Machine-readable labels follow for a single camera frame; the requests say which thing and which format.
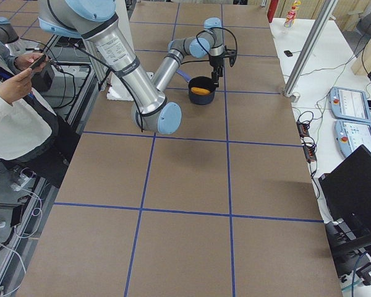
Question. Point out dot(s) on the blue teach pendant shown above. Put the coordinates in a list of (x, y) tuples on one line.
[(351, 134), (349, 104)]

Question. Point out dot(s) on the black power strip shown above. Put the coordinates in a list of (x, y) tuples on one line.
[(308, 144)]

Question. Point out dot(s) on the dark blue saucepan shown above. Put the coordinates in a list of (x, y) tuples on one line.
[(201, 82)]

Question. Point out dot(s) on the person in white shirt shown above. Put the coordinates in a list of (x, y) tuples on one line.
[(32, 135)]

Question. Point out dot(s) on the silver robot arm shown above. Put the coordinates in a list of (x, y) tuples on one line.
[(98, 23)]

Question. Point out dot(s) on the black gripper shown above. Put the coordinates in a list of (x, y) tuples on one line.
[(217, 62)]

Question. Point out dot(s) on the black laptop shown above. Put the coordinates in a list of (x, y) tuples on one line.
[(347, 189)]

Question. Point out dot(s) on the yellow corn cob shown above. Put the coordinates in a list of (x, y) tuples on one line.
[(200, 91)]

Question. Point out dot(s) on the black smartphone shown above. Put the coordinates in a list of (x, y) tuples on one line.
[(38, 62)]

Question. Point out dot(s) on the small black device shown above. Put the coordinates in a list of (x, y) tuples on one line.
[(288, 53)]

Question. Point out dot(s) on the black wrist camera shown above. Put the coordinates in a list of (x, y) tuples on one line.
[(231, 55)]

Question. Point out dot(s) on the aluminium frame post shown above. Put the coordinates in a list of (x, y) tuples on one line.
[(311, 40)]

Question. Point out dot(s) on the small metal cup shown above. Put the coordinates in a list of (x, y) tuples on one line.
[(295, 96)]

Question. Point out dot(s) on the red yellow drink bottle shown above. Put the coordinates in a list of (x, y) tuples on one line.
[(291, 15)]

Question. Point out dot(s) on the near blue teach pendant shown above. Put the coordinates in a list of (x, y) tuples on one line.
[(351, 134)]

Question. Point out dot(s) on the far blue teach pendant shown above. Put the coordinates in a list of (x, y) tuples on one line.
[(349, 104)]

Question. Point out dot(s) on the person hand holding phone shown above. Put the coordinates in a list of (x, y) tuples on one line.
[(20, 85)]

